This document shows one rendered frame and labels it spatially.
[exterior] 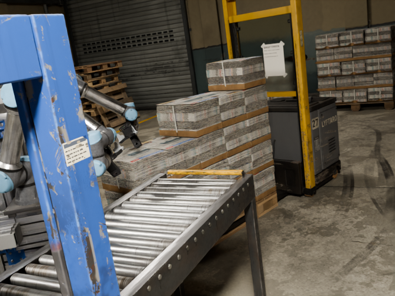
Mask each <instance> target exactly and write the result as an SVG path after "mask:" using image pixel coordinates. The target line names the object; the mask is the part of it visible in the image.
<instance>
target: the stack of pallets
mask: <svg viewBox="0 0 395 296"><path fill-rule="evenodd" d="M111 63H114V64H115V67H111V66H110V64H111ZM97 66H100V69H98V67H97ZM119 67H122V60H117V61H112V62H104V63H95V64H91V65H84V66H77V67H75V73H76V74H77V75H79V76H83V78H82V80H83V81H84V82H86V83H87V84H88V85H89V86H90V87H92V88H94V89H96V90H100V89H97V88H98V87H102V88H101V89H104V88H108V87H110V85H109V84H113V83H115V85H120V84H122V80H119V79H118V74H120V73H119ZM82 69H84V71H82ZM110 70H112V74H111V75H108V74H107V71H110ZM94 73H98V74H99V76H94ZM106 78H111V81H108V82H106ZM94 80H97V82H96V83H93V81H94ZM81 102H82V107H83V111H84V112H85V113H86V114H88V115H89V116H90V117H92V118H93V119H95V120H96V121H97V122H99V123H100V124H101V125H102V124H104V122H103V121H102V119H101V115H99V113H98V111H97V107H96V106H95V103H94V102H92V101H90V100H88V99H86V98H84V97H81ZM87 109H89V110H87ZM116 117H117V116H115V117H113V118H110V119H108V120H109V121H111V120H113V119H116Z"/></svg>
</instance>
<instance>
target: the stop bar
mask: <svg viewBox="0 0 395 296"><path fill-rule="evenodd" d="M244 173H245V172H244V170H168V174H203V175H243V174H244Z"/></svg>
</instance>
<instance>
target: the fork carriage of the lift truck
mask: <svg viewBox="0 0 395 296"><path fill-rule="evenodd" d="M273 160H274V164H273V165H272V166H274V167H275V172H274V174H275V182H276V184H275V185H276V190H277V189H281V190H286V191H287V193H292V194H299V195H301V194H302V193H303V180H302V167H301V161H296V160H284V159H273Z"/></svg>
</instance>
